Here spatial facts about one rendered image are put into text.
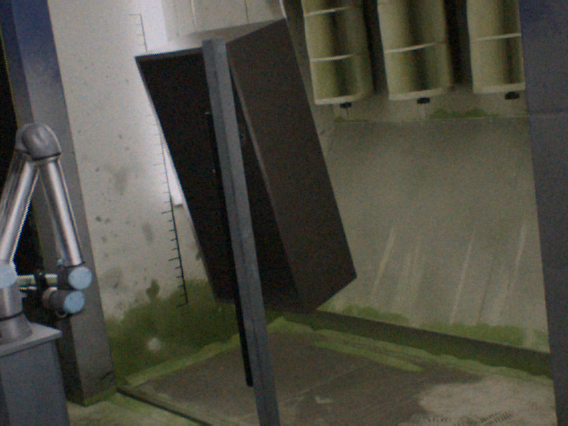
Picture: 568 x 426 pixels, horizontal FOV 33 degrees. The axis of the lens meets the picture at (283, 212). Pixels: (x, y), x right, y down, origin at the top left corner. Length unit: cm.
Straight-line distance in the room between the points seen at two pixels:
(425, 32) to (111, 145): 161
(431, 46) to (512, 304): 128
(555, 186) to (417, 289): 243
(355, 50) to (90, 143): 148
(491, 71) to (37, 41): 206
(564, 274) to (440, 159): 259
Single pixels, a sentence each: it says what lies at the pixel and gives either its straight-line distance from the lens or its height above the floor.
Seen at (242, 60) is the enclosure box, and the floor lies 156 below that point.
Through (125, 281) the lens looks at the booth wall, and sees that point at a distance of 477.
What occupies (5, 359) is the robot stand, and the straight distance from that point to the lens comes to 366.
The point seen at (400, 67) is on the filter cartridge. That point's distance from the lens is 466.
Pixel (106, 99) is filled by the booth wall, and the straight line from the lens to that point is 469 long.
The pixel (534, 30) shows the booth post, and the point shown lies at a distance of 234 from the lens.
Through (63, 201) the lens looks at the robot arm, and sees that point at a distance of 378.
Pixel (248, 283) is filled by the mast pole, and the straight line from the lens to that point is 275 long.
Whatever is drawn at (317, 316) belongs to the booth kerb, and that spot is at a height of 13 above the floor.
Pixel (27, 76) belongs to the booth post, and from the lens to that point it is 452.
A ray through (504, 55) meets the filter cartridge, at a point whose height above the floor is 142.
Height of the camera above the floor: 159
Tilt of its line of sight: 10 degrees down
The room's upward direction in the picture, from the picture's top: 8 degrees counter-clockwise
